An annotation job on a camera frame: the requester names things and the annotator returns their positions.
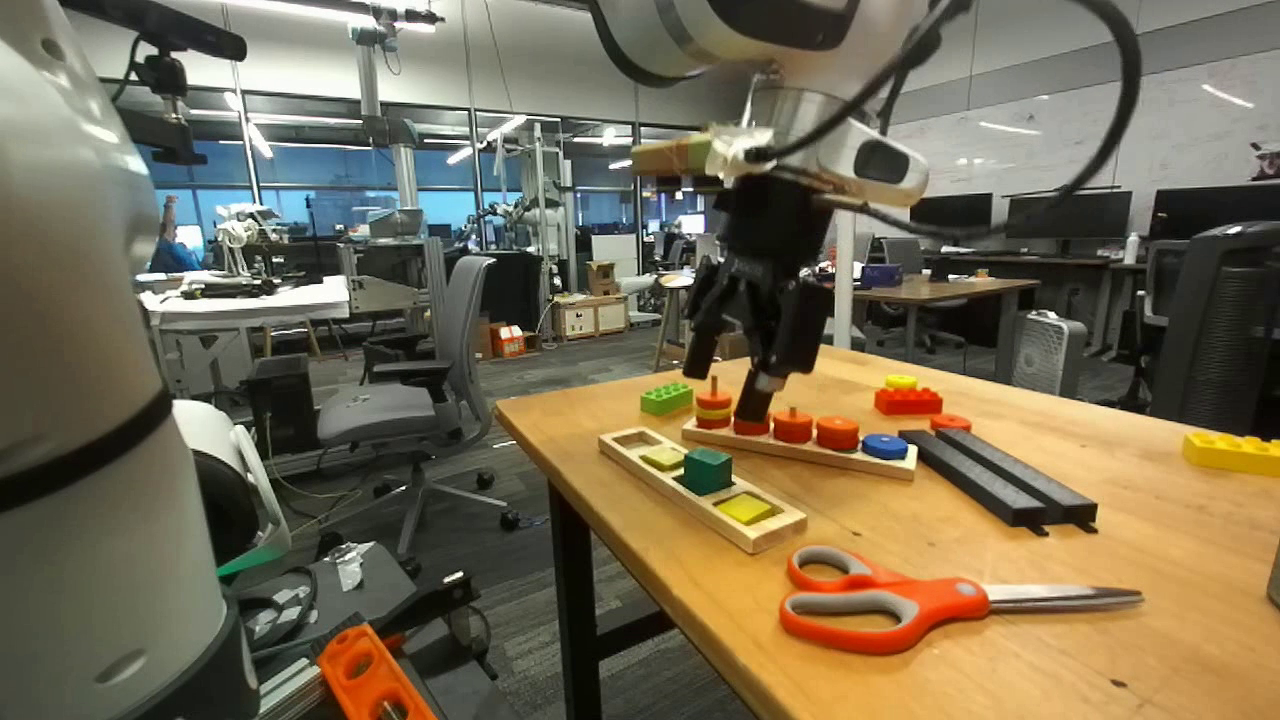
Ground large yellow toy brick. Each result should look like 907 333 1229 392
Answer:
1179 429 1280 478

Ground red toy brick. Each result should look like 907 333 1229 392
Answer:
871 379 947 420

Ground wooden compartment box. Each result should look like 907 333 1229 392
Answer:
596 423 812 557

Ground grey office chair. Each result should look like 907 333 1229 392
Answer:
313 251 525 564

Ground black floor equipment case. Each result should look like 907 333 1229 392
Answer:
231 535 504 720

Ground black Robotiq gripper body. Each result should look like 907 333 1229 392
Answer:
716 172 839 290

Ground green toy brick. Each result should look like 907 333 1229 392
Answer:
637 379 695 420

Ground green wooden block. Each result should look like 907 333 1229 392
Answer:
676 443 738 494

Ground black metal rail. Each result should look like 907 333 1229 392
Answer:
935 423 1103 526
898 429 1053 540

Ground black overhead camera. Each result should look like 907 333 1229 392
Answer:
57 0 251 101

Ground white rounded cover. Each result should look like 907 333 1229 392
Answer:
167 394 297 571

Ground green tan wrist camera mount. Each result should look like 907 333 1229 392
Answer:
630 120 786 190

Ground wooden office desk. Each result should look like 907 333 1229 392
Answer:
854 270 1046 379

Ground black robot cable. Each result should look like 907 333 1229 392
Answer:
754 0 1152 208

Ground blue stacking ring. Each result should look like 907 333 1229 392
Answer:
855 429 914 464

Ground black table frame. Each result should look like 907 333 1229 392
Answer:
543 478 676 720

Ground orange grey handled scissors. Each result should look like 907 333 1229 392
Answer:
777 540 1150 654

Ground orange yellow ring stack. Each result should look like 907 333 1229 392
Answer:
694 371 738 430

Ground orange floor box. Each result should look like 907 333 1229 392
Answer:
479 318 531 361

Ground black computer monitor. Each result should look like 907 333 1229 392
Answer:
907 186 999 230
1006 186 1138 243
1150 178 1280 243

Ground grey computer tower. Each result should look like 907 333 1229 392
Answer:
1008 306 1093 400

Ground black office chair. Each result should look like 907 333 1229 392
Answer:
1150 215 1280 430

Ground white office desk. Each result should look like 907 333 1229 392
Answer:
138 270 355 394

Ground beige storage box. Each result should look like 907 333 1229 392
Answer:
549 290 632 345

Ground wooden ring stacker board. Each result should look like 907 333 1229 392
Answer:
676 411 926 483

